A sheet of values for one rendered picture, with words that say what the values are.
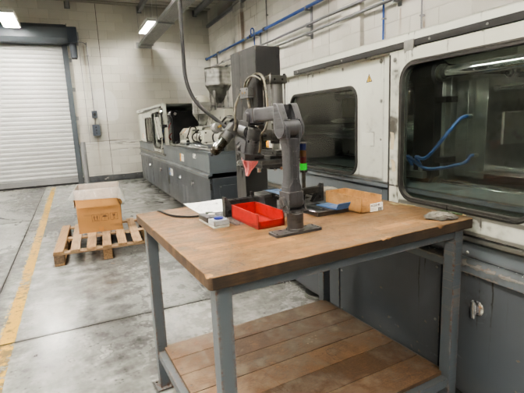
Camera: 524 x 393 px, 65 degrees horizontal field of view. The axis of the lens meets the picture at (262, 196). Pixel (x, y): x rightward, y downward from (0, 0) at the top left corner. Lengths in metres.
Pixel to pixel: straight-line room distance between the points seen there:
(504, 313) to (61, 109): 10.08
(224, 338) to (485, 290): 1.12
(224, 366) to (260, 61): 1.29
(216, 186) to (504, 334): 3.75
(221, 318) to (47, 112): 9.87
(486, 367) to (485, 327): 0.17
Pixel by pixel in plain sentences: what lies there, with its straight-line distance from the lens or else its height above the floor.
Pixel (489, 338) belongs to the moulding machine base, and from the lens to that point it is 1.99.
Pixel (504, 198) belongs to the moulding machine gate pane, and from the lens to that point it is 1.77.
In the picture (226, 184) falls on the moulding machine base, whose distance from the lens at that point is 5.04.
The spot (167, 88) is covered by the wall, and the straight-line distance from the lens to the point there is 11.18.
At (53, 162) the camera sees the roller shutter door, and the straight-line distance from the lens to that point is 10.88.
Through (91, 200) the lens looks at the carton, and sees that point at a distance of 4.96.
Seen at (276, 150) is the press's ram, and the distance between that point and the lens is 1.86.
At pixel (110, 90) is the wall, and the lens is 10.97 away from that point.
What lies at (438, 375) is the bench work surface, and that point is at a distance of 2.06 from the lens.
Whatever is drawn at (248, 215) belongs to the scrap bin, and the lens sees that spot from 1.64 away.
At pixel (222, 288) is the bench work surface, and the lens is 1.16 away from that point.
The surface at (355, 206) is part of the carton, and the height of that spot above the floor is 0.93.
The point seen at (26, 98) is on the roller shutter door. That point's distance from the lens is 10.89.
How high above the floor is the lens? 1.31
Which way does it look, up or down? 10 degrees down
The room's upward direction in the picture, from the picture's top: 2 degrees counter-clockwise
